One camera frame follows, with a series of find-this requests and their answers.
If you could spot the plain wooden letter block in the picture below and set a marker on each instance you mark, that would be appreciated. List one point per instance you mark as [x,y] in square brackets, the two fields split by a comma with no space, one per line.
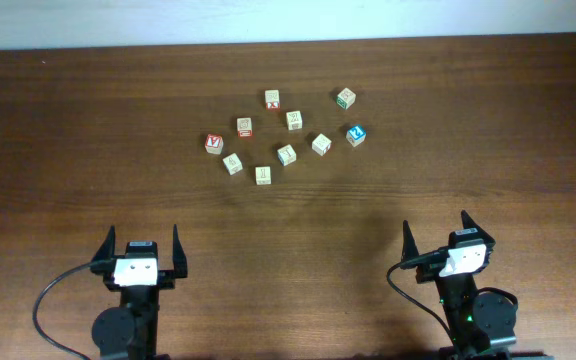
[294,120]

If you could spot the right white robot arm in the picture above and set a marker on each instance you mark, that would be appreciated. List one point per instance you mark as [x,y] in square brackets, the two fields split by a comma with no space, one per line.
[479,321]

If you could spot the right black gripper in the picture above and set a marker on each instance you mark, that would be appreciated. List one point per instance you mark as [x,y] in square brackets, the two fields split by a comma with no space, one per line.
[428,271]

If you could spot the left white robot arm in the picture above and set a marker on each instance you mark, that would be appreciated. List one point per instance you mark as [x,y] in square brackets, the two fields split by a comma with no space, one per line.
[129,331]

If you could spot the wooden block number one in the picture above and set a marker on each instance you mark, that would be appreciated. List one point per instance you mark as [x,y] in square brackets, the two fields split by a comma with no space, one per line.
[263,175]

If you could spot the wooden block number four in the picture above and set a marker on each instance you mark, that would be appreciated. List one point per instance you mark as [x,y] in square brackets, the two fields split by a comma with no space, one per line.
[232,164]

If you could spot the wooden block blue two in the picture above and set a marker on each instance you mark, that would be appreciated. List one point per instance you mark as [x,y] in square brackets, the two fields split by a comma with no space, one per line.
[356,135]

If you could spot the wooden block red side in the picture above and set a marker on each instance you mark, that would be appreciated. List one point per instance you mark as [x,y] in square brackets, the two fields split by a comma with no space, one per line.
[272,99]

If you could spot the wooden block green side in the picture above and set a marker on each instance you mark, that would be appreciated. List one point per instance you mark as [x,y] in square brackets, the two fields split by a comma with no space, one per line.
[346,98]

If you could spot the wooden block letter T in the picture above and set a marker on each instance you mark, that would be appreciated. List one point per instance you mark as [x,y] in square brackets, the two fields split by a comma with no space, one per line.
[286,155]

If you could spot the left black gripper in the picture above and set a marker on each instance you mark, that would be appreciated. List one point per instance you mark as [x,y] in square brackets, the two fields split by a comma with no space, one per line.
[165,279]

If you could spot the wooden block red bottom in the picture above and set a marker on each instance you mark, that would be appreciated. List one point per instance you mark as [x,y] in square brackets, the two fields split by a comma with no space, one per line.
[244,127]

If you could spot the wooden block red A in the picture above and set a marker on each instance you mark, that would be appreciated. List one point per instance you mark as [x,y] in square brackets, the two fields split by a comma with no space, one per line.
[214,144]

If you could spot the wooden block letter N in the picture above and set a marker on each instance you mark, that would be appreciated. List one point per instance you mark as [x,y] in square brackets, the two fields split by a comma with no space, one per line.
[321,144]

